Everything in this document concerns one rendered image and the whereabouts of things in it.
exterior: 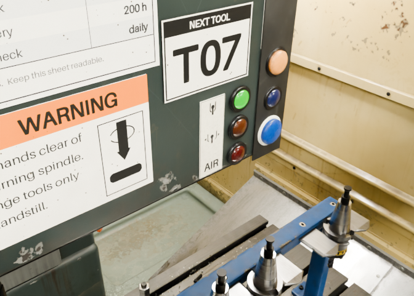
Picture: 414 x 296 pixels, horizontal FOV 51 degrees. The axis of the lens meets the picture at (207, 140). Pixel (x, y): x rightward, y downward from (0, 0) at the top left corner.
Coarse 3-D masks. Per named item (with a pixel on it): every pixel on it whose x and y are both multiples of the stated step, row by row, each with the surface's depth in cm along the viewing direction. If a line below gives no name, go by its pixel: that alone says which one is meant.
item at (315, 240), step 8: (312, 232) 89; (320, 232) 89; (304, 240) 87; (312, 240) 87; (320, 240) 87; (328, 240) 88; (312, 248) 86; (320, 248) 86; (328, 248) 86; (336, 248) 86; (328, 256) 84
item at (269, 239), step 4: (268, 236) 72; (272, 236) 72; (268, 240) 72; (272, 240) 72; (268, 244) 72; (264, 248) 73; (268, 248) 73; (272, 248) 73; (264, 252) 73; (268, 252) 73; (272, 252) 73; (268, 256) 73
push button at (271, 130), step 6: (270, 120) 47; (276, 120) 47; (264, 126) 47; (270, 126) 47; (276, 126) 47; (264, 132) 47; (270, 132) 47; (276, 132) 48; (264, 138) 47; (270, 138) 48; (276, 138) 48
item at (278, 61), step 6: (276, 54) 43; (282, 54) 43; (270, 60) 43; (276, 60) 43; (282, 60) 43; (270, 66) 43; (276, 66) 43; (282, 66) 44; (270, 72) 44; (276, 72) 44
